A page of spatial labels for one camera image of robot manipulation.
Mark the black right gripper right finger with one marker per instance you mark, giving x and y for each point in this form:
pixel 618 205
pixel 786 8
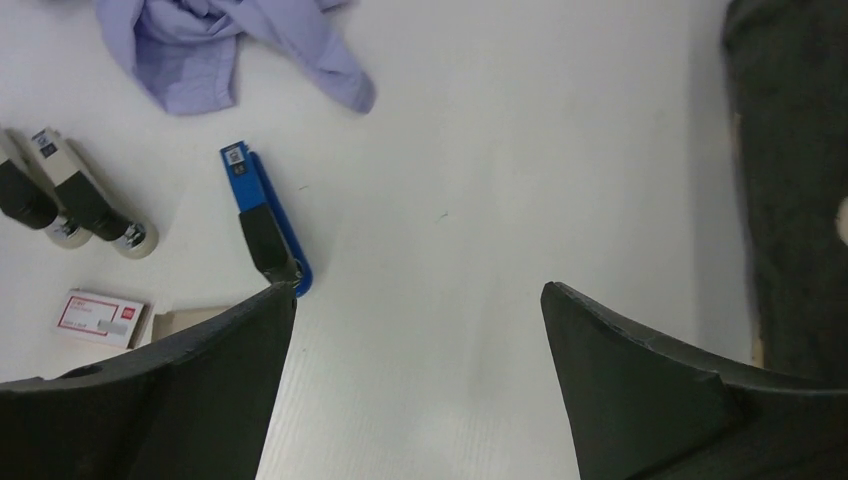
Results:
pixel 644 405

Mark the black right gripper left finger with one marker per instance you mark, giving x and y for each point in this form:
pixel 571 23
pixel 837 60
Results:
pixel 194 405

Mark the red white staple box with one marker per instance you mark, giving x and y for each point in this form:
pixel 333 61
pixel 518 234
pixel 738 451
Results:
pixel 101 319

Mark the blue stapler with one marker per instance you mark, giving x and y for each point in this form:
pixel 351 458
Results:
pixel 271 240

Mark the beige black stapler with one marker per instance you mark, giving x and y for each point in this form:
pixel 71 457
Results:
pixel 27 199
pixel 87 198

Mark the purple crumpled cloth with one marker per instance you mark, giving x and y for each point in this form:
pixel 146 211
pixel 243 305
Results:
pixel 182 54

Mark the black floral plush pillow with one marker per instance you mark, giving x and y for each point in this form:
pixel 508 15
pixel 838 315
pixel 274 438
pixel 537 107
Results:
pixel 786 64

